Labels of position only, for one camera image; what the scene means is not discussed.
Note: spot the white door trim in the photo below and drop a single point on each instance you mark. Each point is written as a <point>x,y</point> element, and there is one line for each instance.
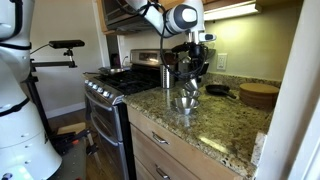
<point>293,100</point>

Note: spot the under-cabinet light strip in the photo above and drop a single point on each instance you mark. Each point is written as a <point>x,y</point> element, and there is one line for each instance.
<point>233,11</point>

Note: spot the wood upper cabinet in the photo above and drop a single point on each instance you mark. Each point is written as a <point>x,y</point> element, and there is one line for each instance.
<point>103,20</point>

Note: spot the light wood base cabinet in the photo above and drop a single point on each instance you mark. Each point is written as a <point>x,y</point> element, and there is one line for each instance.
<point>186,156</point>

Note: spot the small steel bowl with seeds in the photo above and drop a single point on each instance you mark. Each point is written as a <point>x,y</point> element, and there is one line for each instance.
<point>191,85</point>

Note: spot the round wooden board stack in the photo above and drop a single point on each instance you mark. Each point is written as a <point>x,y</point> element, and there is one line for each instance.
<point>258,95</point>

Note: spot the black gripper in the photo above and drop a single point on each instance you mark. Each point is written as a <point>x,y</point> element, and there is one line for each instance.
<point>195,53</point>

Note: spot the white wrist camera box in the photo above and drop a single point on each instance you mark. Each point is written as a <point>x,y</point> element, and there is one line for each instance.
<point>207,37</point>

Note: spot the black stereo camera bar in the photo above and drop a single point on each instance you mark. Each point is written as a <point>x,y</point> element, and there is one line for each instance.
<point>66,44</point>

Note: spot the black cast iron skillet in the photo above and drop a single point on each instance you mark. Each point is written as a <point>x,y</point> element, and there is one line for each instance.
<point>218,90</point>

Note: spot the black camera stand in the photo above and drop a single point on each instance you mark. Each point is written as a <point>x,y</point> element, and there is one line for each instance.
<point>36,100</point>

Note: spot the black frying pan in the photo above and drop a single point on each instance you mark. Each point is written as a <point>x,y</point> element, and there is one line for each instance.
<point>111,70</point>

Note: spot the steel utensil canister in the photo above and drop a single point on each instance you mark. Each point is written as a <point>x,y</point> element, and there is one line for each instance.
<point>167,76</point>

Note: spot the stainless steel gas range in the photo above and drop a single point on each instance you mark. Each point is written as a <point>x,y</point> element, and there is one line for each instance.
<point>106,123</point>

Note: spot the large empty steel bowl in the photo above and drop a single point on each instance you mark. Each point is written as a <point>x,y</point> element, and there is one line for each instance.
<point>185,104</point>

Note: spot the white wall outlet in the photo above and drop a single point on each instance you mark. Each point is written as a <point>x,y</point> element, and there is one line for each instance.
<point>221,61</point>

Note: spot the gray robot cart top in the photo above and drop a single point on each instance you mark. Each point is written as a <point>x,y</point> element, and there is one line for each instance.
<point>71,165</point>

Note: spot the tan cardboard piece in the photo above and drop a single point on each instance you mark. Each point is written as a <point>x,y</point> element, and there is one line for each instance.
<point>71,128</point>

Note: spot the small empty steel bowl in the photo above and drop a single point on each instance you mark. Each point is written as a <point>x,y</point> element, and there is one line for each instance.
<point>190,94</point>

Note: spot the black orange bar clamp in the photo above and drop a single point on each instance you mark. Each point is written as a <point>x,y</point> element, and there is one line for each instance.
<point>71,141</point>

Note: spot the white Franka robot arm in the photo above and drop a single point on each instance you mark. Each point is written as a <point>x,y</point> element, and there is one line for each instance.
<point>20,133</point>

